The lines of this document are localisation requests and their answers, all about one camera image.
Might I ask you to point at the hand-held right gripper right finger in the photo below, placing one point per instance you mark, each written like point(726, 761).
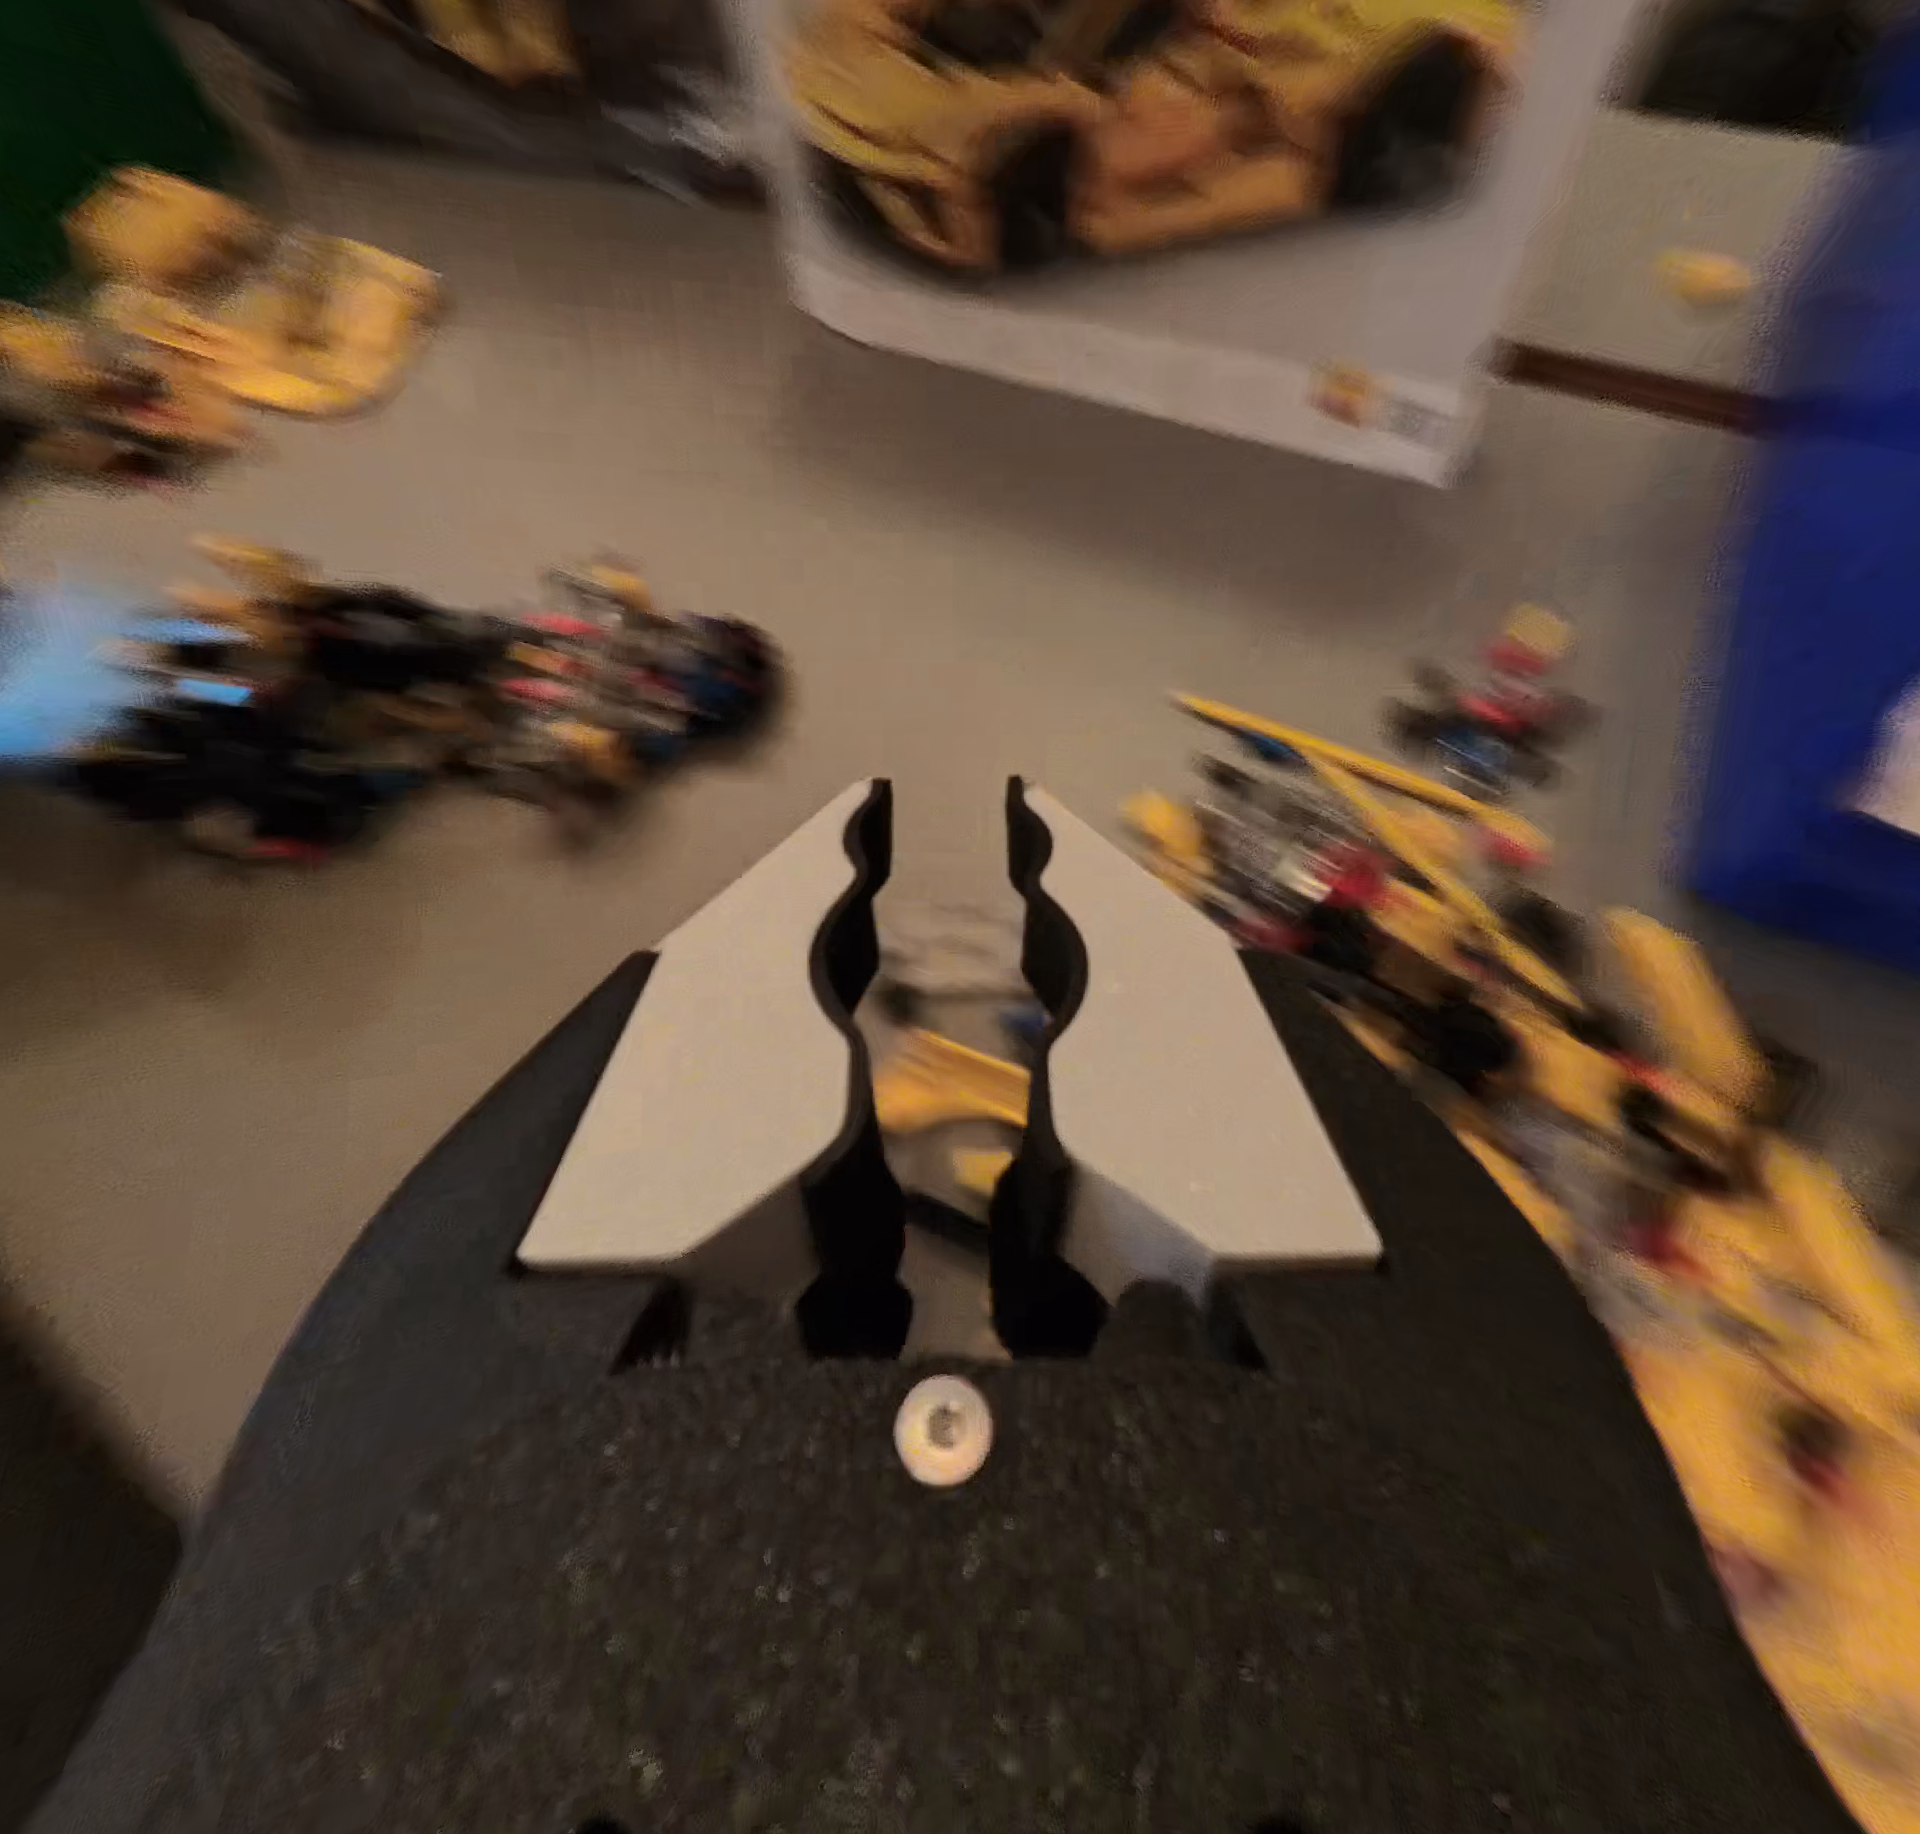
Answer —
point(1184, 1099)

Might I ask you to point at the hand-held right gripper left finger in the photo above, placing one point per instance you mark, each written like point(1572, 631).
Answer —
point(706, 1099)

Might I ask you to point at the brick-built toy car chassis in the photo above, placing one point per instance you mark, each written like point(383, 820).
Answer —
point(377, 707)

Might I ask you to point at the grey desk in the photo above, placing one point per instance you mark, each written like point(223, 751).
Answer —
point(973, 588)

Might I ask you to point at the pile of loose bricks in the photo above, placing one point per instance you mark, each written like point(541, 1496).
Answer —
point(1650, 1114)

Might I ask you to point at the toy car instruction booklet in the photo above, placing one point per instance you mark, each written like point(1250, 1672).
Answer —
point(1197, 303)

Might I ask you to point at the blue storage bin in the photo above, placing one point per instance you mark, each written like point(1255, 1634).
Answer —
point(1817, 588)

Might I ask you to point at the wooden table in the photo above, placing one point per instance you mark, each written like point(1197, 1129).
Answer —
point(1635, 388)

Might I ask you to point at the yellow toy car roof panel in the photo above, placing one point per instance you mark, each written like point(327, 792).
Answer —
point(317, 321)

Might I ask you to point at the dark toy car box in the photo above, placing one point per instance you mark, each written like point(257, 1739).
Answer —
point(449, 35)

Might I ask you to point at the green storage bin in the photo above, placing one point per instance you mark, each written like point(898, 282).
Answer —
point(76, 65)

